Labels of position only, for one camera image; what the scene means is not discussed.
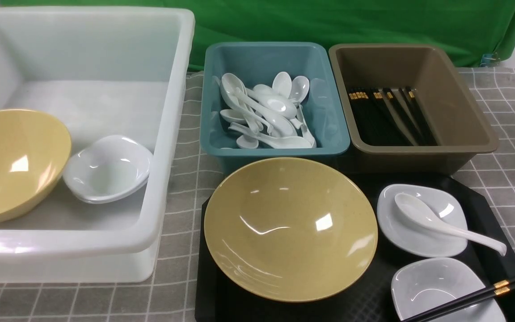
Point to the yellow noodle bowl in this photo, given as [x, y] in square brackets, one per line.
[290, 229]

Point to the white square dish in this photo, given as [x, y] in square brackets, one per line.
[411, 237]
[428, 283]

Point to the white ceramic soup spoon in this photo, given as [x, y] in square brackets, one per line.
[419, 213]

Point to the black chopstick gold tip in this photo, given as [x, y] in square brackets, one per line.
[472, 303]
[463, 298]

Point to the yellow bowl in tub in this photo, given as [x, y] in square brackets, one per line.
[34, 149]

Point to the pile of white spoons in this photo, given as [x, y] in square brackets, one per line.
[266, 116]

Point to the teal plastic bin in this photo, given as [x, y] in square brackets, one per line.
[258, 63]

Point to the black chopsticks in bin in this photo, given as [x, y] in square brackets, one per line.
[387, 117]

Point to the white dish in tub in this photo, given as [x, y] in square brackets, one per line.
[108, 170]

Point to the large white plastic tub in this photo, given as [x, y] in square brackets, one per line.
[102, 71]

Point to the black serving tray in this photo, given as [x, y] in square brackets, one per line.
[218, 299]

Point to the brown plastic bin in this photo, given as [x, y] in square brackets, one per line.
[459, 125]

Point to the blue binder clip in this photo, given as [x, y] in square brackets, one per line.
[490, 60]

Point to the green backdrop cloth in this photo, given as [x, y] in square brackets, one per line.
[467, 30]

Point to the grey checked tablecloth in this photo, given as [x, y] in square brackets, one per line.
[168, 294]

